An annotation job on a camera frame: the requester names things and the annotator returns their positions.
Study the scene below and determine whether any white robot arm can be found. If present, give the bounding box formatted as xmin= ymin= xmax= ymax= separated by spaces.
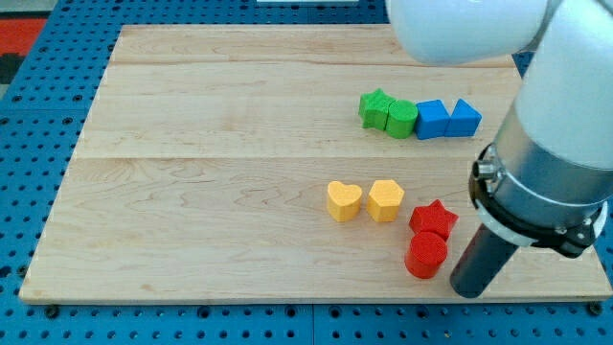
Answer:
xmin=386 ymin=0 xmax=612 ymax=258

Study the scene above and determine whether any wooden board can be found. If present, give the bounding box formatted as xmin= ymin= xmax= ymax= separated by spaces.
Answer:
xmin=17 ymin=23 xmax=613 ymax=306

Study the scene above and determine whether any blue cube block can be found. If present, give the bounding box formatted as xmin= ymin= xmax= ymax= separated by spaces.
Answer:
xmin=415 ymin=100 xmax=450 ymax=140

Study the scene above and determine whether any red cylinder block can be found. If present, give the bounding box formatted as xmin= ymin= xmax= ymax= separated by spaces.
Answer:
xmin=404 ymin=232 xmax=448 ymax=279

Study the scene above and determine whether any yellow pentagon block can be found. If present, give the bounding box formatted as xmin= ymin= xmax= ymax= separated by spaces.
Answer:
xmin=366 ymin=180 xmax=405 ymax=222

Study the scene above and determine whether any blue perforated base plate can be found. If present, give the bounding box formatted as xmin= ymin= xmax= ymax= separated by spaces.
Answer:
xmin=1 ymin=0 xmax=612 ymax=344

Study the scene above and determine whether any green cylinder block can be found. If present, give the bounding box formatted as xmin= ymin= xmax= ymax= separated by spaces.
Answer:
xmin=385 ymin=100 xmax=419 ymax=139

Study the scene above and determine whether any black cylindrical end effector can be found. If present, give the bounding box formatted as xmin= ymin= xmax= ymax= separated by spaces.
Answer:
xmin=449 ymin=224 xmax=518 ymax=298

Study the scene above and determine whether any green star block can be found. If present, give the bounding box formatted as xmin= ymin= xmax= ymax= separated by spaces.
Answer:
xmin=358 ymin=88 xmax=396 ymax=130

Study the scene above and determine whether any blue triangle block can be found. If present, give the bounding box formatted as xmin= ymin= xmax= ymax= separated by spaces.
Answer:
xmin=444 ymin=99 xmax=482 ymax=137

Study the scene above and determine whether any red star block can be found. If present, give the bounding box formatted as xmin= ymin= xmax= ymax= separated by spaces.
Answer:
xmin=409 ymin=199 xmax=459 ymax=241

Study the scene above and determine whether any yellow heart block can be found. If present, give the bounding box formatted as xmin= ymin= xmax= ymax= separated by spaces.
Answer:
xmin=327 ymin=181 xmax=363 ymax=222

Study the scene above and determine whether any red and black mat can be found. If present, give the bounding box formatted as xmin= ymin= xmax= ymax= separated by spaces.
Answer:
xmin=1 ymin=11 xmax=48 ymax=84

